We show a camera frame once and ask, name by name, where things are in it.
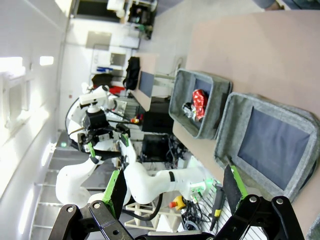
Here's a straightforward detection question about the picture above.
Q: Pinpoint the black backpack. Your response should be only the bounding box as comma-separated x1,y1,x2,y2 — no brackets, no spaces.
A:
122,56,141,91

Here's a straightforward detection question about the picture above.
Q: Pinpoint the red emergency stop button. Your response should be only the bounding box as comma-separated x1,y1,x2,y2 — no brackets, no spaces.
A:
169,195,187,211

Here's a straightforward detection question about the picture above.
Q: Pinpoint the white ceiling air unit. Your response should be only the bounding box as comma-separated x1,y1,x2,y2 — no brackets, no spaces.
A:
0,71,35,129

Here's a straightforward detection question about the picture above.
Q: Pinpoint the grey fabric basket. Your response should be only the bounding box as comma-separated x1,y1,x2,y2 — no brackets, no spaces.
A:
168,68,233,140
214,91,317,203
305,219,320,240

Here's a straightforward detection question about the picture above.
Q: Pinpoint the large ceiling light panel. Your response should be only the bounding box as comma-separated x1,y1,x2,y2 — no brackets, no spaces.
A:
0,56,24,74

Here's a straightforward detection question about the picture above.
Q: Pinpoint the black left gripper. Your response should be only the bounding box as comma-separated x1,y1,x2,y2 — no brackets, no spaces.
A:
78,109,131,160

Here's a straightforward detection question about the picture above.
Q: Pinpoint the crushed red soda can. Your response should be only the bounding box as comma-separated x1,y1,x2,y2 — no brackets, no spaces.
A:
191,89,209,121

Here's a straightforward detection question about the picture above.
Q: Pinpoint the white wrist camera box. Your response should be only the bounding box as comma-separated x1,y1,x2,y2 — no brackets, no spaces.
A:
79,86,109,106

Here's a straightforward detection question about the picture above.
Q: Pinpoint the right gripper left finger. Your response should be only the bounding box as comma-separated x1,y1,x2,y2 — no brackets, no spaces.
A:
48,168,137,240

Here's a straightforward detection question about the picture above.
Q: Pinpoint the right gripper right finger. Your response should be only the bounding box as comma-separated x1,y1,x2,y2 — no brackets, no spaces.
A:
217,164,306,240

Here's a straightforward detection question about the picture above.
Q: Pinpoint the person's right hand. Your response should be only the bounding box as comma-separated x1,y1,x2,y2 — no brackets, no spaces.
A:
264,2,286,11

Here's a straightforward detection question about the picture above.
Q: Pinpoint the black equipment case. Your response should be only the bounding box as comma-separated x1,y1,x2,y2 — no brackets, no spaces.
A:
142,96,175,135

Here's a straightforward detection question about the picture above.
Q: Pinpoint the black computer tower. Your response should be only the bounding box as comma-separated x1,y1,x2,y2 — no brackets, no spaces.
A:
141,134,171,163

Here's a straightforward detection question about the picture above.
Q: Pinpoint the black enabling switch handle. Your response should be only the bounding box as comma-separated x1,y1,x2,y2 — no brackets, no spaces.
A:
209,183,226,232

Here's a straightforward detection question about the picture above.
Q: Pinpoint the small ceiling light panel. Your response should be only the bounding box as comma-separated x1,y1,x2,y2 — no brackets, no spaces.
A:
39,56,55,66

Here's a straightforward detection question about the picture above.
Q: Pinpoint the small brown side table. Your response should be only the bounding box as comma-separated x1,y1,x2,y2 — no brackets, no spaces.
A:
129,52,161,112

